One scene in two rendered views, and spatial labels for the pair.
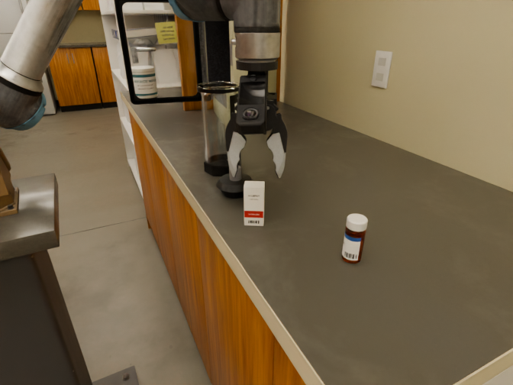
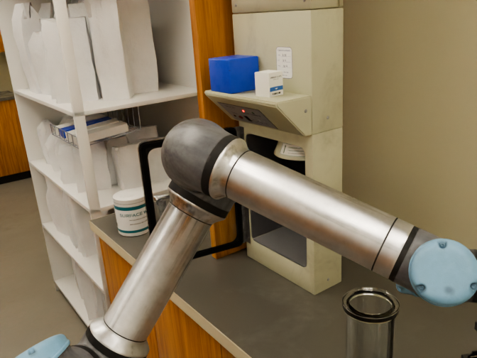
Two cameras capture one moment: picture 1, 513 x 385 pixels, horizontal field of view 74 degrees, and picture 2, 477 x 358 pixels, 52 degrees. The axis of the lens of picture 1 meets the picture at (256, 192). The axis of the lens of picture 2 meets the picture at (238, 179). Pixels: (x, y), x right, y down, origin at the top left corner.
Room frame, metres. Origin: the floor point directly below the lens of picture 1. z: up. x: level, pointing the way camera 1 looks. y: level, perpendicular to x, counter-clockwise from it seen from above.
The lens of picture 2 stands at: (0.10, 0.46, 1.72)
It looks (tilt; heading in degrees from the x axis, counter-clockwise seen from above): 19 degrees down; 351
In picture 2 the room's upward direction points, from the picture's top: 4 degrees counter-clockwise
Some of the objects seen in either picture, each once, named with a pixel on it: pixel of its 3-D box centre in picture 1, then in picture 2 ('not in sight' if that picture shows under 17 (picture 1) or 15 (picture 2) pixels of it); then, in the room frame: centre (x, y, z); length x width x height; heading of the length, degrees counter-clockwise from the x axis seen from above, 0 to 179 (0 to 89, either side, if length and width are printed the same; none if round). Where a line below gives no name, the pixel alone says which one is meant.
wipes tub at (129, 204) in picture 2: not in sight; (133, 212); (1.88, 0.60, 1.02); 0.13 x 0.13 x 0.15
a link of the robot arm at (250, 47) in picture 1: (255, 47); not in sight; (0.62, 0.00, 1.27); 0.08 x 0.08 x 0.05
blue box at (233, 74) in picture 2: not in sight; (233, 73); (1.45, 0.24, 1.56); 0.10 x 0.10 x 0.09; 26
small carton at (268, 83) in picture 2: not in sight; (268, 83); (1.31, 0.17, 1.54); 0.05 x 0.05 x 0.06; 33
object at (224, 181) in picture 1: (235, 179); not in sight; (0.73, 0.05, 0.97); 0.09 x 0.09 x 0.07
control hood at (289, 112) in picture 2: not in sight; (255, 111); (1.37, 0.20, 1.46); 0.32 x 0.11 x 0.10; 26
